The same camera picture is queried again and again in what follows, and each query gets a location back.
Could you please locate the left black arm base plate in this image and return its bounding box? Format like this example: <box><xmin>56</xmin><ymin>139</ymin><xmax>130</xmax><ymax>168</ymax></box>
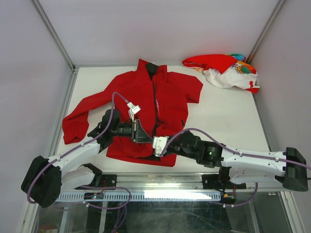
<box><xmin>75</xmin><ymin>173</ymin><xmax>117</xmax><ymax>190</ymax></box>

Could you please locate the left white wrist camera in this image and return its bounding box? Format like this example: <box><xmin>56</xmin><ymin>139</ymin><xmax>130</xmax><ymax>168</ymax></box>
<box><xmin>127</xmin><ymin>102</ymin><xmax>141</xmax><ymax>121</ymax></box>

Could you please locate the slotted grey cable duct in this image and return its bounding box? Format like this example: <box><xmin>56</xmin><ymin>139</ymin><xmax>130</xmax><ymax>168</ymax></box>
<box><xmin>56</xmin><ymin>190</ymin><xmax>221</xmax><ymax>202</ymax></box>

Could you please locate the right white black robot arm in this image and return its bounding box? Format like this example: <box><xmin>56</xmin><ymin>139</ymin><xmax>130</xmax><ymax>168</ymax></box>
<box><xmin>153</xmin><ymin>128</ymin><xmax>310</xmax><ymax>192</ymax></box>

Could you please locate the right aluminium corner post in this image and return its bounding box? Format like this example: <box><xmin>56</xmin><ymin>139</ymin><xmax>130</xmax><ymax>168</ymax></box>
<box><xmin>246</xmin><ymin>0</ymin><xmax>287</xmax><ymax>64</ymax></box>

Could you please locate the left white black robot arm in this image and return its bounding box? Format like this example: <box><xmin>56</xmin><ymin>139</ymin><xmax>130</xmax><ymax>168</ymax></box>
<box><xmin>21</xmin><ymin>109</ymin><xmax>152</xmax><ymax>208</ymax></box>

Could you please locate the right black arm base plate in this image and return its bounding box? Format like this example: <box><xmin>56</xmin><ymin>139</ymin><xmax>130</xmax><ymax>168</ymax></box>
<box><xmin>202</xmin><ymin>174</ymin><xmax>246</xmax><ymax>191</ymax></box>

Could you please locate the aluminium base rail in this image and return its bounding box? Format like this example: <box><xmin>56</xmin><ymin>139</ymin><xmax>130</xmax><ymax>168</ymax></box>
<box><xmin>30</xmin><ymin>172</ymin><xmax>292</xmax><ymax>192</ymax></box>

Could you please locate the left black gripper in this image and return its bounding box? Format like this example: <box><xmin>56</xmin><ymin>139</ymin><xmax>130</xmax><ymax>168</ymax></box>
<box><xmin>111</xmin><ymin>119</ymin><xmax>154</xmax><ymax>143</ymax></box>

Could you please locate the red white printed garment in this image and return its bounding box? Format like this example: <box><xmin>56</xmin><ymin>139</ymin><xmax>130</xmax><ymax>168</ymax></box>
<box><xmin>182</xmin><ymin>53</ymin><xmax>260</xmax><ymax>94</ymax></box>

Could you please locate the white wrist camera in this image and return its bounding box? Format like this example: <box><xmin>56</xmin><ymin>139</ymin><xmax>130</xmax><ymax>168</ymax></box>
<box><xmin>127</xmin><ymin>102</ymin><xmax>141</xmax><ymax>121</ymax></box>
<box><xmin>152</xmin><ymin>136</ymin><xmax>169</xmax><ymax>157</ymax></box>

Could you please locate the red zip jacket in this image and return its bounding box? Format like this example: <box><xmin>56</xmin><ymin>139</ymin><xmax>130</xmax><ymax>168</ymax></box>
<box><xmin>62</xmin><ymin>58</ymin><xmax>204</xmax><ymax>167</ymax></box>

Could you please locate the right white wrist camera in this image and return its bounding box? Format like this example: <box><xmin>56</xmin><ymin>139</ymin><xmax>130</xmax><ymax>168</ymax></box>
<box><xmin>152</xmin><ymin>136</ymin><xmax>169</xmax><ymax>157</ymax></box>

